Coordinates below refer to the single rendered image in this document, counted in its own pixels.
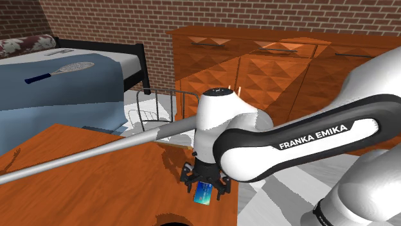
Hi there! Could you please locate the red floral pillow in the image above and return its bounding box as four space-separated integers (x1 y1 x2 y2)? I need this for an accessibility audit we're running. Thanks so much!
0 34 57 59

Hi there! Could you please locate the long grey baseball bat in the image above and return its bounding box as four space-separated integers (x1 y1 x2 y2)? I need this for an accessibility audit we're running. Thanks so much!
0 116 199 186

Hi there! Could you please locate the blue card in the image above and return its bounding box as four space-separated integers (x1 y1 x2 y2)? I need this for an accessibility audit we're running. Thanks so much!
193 181 214 206

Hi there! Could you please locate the wooden table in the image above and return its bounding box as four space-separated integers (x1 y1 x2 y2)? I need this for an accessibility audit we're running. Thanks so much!
0 123 240 226

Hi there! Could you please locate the bed with blue blanket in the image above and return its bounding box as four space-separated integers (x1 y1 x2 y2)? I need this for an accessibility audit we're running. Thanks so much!
0 34 152 156

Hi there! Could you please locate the black wire basket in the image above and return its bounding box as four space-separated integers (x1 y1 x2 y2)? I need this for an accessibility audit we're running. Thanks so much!
136 88 201 133

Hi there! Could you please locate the wooden sideboard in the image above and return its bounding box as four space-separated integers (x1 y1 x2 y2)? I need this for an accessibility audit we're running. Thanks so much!
165 25 401 157

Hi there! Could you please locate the tennis racket with blue handle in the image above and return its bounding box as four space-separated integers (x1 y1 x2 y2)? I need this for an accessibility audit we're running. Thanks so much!
24 61 95 85

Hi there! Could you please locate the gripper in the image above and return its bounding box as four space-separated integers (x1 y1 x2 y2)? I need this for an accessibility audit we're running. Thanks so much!
179 160 233 202

